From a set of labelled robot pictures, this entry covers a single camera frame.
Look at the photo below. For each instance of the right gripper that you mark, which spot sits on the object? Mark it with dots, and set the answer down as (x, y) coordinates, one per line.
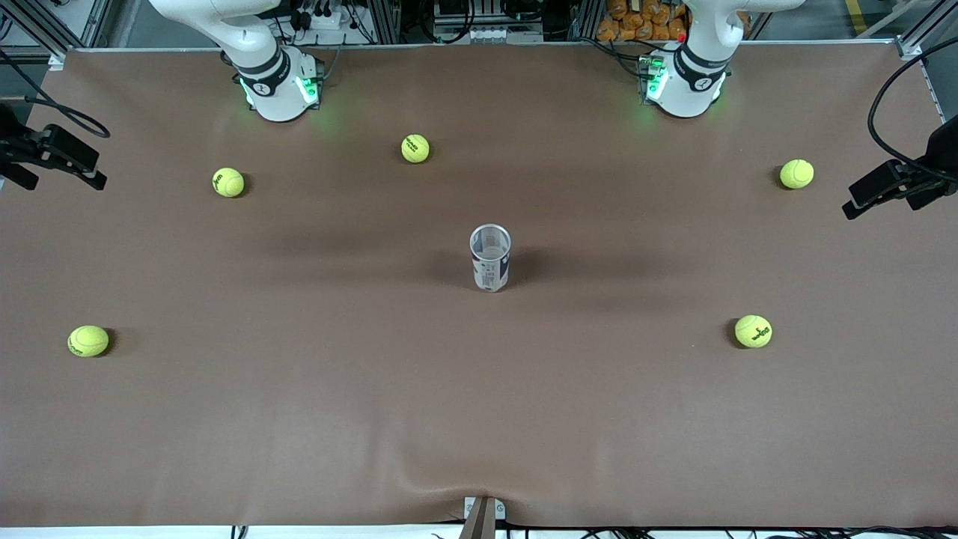
(9, 144)

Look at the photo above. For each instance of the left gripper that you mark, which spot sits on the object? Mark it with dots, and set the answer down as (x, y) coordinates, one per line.
(944, 152)

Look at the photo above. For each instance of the white blue tennis ball can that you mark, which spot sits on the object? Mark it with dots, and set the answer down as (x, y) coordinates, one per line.
(491, 273)

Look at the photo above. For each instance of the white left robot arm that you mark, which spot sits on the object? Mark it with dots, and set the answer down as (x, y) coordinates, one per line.
(696, 82)

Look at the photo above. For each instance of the yellow-green tennis ball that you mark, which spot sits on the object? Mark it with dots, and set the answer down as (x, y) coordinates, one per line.
(753, 331)
(415, 148)
(228, 182)
(796, 174)
(88, 340)

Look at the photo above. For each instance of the pile of orange objects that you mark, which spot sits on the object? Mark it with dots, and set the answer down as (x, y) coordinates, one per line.
(636, 26)

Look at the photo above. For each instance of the white socket strip with plugs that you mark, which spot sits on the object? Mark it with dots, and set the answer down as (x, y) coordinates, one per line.
(329, 21)

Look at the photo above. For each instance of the brown table cloth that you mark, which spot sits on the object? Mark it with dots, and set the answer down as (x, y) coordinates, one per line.
(299, 389)

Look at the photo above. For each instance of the white power strip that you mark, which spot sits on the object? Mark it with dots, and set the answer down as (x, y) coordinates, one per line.
(490, 34)

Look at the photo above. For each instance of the aluminium frame profile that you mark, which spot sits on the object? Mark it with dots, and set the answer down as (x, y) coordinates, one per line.
(909, 46)
(54, 57)

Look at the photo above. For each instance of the metal table clamp bracket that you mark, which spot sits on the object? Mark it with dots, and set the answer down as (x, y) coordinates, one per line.
(483, 516)

